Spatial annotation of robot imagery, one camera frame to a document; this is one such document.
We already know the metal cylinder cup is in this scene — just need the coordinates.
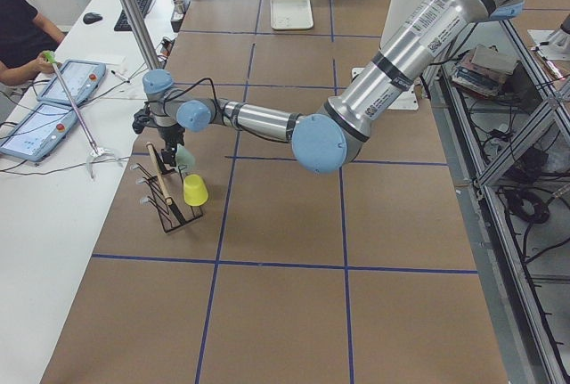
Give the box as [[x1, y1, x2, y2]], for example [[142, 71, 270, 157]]
[[174, 0, 185, 14]]

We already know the aluminium frame post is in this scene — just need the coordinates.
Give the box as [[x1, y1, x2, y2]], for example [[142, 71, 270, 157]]
[[119, 0, 159, 71]]

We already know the black keyboard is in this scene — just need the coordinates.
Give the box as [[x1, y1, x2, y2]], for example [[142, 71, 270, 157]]
[[113, 0, 158, 32]]

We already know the person in black shirt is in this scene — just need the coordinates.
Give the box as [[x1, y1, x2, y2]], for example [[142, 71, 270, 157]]
[[1, 0, 65, 86]]

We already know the lower orange connector box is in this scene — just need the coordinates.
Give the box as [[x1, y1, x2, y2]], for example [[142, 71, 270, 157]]
[[160, 37, 175, 57]]

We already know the black wire cup rack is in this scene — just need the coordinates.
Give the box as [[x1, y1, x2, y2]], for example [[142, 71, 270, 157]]
[[130, 142, 204, 233]]

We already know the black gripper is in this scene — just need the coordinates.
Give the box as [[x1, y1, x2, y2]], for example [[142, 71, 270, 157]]
[[158, 124, 184, 166]]

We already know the lower teach pendant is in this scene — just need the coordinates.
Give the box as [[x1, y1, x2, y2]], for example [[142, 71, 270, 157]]
[[1, 102, 77, 162]]

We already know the green cup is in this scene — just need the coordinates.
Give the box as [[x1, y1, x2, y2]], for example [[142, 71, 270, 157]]
[[175, 143, 196, 171]]

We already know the black computer mouse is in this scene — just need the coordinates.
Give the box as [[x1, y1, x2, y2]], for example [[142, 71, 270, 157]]
[[82, 12, 102, 25]]

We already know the white bear tray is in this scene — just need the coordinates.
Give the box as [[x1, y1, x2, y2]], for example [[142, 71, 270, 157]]
[[270, 0, 314, 30]]

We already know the yellow cup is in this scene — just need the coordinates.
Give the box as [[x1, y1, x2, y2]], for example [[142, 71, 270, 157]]
[[183, 174, 208, 207]]

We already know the black marker pen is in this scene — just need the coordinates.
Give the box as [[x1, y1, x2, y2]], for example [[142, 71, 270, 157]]
[[110, 70, 130, 84]]

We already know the person's hand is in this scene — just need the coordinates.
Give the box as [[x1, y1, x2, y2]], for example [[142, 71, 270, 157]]
[[34, 53, 54, 74]]

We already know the pink reacher grabber stick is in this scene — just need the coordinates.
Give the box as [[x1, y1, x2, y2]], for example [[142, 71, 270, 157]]
[[43, 51, 122, 180]]

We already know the teach pendant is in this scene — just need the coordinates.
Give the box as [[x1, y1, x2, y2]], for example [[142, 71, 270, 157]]
[[37, 60, 106, 106], [1, 102, 77, 162]]

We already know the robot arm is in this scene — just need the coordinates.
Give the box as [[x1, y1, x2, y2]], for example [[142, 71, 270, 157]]
[[133, 0, 524, 174]]

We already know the stack of books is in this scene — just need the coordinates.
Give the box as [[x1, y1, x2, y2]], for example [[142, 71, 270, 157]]
[[451, 45, 518, 97]]

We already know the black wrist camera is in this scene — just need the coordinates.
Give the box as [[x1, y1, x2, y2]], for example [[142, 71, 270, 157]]
[[132, 108, 154, 135]]

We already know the upper teach pendant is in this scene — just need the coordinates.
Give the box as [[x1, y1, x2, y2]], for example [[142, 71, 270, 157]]
[[37, 60, 106, 106]]

